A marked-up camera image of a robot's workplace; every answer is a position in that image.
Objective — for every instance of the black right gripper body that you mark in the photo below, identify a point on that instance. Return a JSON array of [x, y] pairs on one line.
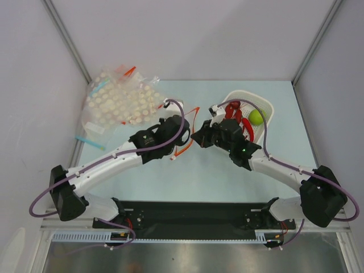
[[208, 134]]

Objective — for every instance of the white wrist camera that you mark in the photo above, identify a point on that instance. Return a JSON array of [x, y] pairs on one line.
[[170, 109], [217, 113]]

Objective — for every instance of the red toy lobster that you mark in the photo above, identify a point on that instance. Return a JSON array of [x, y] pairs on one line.
[[233, 111]]

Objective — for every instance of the white perforated plastic basket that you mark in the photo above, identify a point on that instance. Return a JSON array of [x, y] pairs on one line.
[[260, 102]]

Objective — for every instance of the green toy apple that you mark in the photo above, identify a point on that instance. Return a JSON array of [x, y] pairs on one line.
[[255, 118]]

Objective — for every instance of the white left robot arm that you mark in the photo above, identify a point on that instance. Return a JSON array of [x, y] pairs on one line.
[[71, 187]]

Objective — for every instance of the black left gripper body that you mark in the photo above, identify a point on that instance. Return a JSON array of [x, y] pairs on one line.
[[170, 148]]

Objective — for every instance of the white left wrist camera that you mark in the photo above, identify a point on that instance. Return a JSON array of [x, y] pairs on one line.
[[170, 109]]

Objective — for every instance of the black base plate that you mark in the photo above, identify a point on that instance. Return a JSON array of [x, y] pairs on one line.
[[178, 218]]

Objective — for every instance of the white slotted cable duct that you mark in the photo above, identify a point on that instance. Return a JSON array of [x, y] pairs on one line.
[[119, 237]]

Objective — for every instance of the pile of clear zip bags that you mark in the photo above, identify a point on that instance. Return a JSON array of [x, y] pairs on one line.
[[114, 98]]

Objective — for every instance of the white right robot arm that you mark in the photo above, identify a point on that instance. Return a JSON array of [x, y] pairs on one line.
[[319, 199]]

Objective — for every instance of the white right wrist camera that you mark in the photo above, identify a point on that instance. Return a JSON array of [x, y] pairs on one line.
[[217, 113]]

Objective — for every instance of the clear bag with orange zipper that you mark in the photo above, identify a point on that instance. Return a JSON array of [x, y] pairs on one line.
[[170, 126]]

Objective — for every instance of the red toy chili pepper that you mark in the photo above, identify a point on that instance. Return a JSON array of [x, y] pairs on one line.
[[248, 127]]

